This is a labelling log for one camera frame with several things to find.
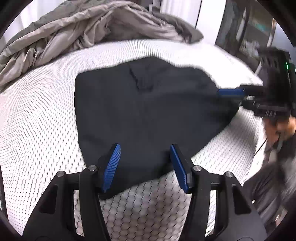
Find person's right hand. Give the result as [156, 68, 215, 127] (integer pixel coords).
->
[264, 116, 296, 144]

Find white curtain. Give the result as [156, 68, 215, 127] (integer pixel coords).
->
[159, 0, 203, 30]

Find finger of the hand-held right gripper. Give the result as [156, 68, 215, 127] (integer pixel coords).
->
[217, 85, 263, 98]
[240, 98, 290, 117]

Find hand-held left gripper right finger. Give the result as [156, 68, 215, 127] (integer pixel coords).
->
[169, 144, 267, 241]

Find glass door wardrobe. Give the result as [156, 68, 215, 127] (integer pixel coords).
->
[214, 0, 278, 67]

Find white honeycomb mattress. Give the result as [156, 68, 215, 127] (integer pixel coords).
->
[0, 38, 266, 241]

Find grey duvet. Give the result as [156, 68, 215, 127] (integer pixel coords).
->
[0, 0, 204, 92]

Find black cable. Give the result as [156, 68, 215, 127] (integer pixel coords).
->
[0, 167, 7, 216]

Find black pants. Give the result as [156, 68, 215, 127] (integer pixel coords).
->
[74, 56, 243, 200]

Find person's dark grey clothing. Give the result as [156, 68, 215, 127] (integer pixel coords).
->
[245, 139, 296, 232]

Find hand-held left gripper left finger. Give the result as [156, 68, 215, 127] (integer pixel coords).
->
[22, 143, 121, 241]

